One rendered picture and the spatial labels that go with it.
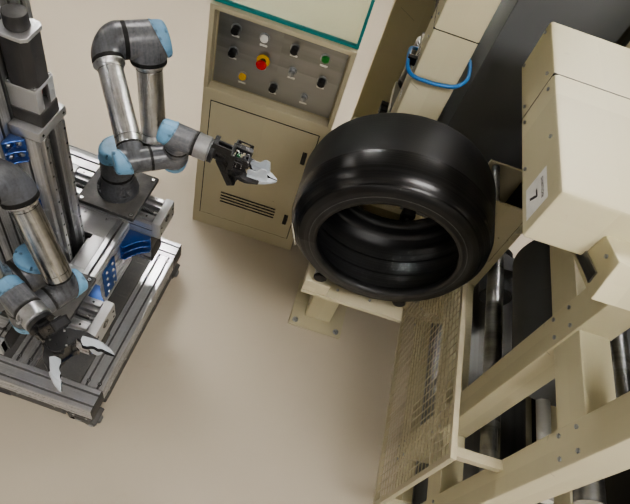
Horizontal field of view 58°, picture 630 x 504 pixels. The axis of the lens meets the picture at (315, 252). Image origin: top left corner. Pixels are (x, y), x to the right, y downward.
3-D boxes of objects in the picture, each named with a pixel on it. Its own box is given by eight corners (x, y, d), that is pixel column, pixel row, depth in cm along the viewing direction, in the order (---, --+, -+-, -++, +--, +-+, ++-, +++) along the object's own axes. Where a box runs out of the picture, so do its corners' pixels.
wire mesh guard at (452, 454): (402, 306, 264) (468, 215, 208) (405, 308, 264) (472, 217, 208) (372, 507, 210) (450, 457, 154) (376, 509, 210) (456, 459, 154)
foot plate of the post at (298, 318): (300, 280, 295) (301, 277, 294) (349, 295, 297) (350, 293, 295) (287, 323, 279) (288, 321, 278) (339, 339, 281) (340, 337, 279)
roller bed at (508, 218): (454, 211, 222) (490, 158, 198) (490, 222, 223) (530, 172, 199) (451, 250, 210) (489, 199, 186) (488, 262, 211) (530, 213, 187)
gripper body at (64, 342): (82, 355, 148) (53, 324, 151) (82, 338, 142) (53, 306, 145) (55, 372, 143) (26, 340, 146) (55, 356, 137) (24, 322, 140)
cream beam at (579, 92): (518, 67, 154) (549, 18, 142) (605, 97, 155) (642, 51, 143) (518, 236, 118) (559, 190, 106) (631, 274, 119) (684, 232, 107)
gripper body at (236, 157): (249, 164, 161) (209, 147, 159) (242, 182, 168) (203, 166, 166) (257, 146, 165) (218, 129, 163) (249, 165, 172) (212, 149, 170)
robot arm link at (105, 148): (96, 160, 207) (93, 133, 196) (134, 155, 212) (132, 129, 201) (103, 185, 201) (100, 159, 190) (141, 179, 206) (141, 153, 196)
